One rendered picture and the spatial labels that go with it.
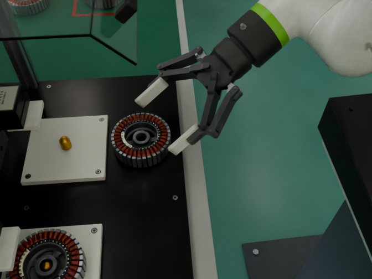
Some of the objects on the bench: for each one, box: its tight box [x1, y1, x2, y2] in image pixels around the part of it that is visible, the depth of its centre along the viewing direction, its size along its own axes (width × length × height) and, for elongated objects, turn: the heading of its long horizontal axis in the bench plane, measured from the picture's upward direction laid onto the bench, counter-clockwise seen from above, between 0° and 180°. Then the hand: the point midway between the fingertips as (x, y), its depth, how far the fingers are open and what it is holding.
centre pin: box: [59, 136, 72, 151], centre depth 76 cm, size 2×2×3 cm
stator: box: [111, 113, 171, 168], centre depth 77 cm, size 11×11×4 cm
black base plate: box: [0, 75, 194, 279], centre depth 71 cm, size 47×64×2 cm
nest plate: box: [1, 224, 103, 279], centre depth 63 cm, size 15×15×1 cm
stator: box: [6, 229, 86, 279], centre depth 61 cm, size 11×11×4 cm
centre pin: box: [41, 261, 53, 272], centre depth 61 cm, size 2×2×3 cm
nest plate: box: [20, 115, 109, 185], centre depth 78 cm, size 15×15×1 cm
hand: (158, 123), depth 77 cm, fingers open, 13 cm apart
